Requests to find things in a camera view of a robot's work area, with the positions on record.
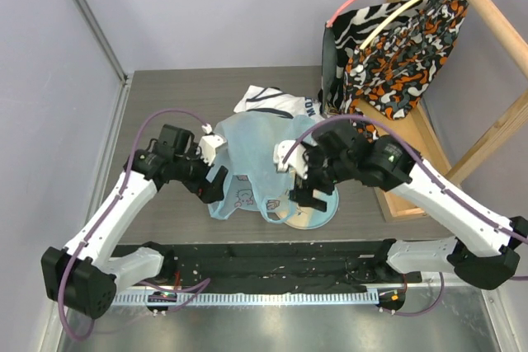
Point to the cream and blue plate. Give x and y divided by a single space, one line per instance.
304 218

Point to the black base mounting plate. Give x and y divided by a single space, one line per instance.
284 267

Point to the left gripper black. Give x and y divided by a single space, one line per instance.
205 190

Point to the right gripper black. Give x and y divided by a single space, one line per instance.
311 180

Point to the orange camouflage print garment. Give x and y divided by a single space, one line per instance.
394 71

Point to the light blue plastic bag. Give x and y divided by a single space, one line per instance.
252 178

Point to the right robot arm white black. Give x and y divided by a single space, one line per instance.
482 248

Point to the cream hanger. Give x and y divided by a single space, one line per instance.
387 21

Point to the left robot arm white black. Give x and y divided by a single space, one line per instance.
82 275

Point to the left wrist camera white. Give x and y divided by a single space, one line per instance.
209 147

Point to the zebra print garment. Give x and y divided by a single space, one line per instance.
347 32

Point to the aluminium frame post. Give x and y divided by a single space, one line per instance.
98 34

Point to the white jersey with navy trim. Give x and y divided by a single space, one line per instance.
274 101

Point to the wooden clothes rack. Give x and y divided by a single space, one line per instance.
477 85

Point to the white slotted cable duct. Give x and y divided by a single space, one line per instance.
147 297

